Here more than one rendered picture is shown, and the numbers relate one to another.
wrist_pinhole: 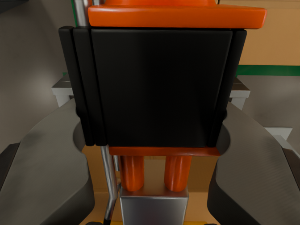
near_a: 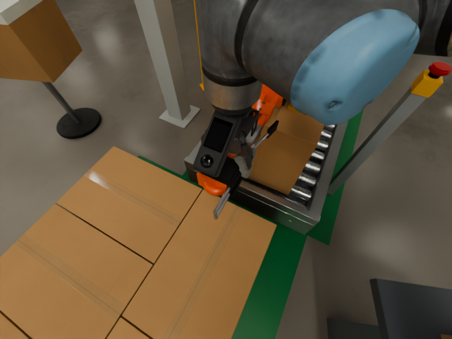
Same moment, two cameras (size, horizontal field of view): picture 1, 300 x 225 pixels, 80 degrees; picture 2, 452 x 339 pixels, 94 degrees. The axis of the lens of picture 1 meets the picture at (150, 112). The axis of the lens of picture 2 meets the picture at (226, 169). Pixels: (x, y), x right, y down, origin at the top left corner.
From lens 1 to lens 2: 39 cm
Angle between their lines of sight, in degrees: 14
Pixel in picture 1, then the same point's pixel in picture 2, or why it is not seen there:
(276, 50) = (159, 178)
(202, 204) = not seen: hidden behind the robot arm
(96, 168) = (294, 150)
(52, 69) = (337, 252)
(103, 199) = (294, 130)
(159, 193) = not seen: hidden behind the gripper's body
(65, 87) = (307, 216)
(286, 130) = (163, 117)
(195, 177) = not seen: hidden behind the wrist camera
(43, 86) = (355, 242)
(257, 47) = (169, 185)
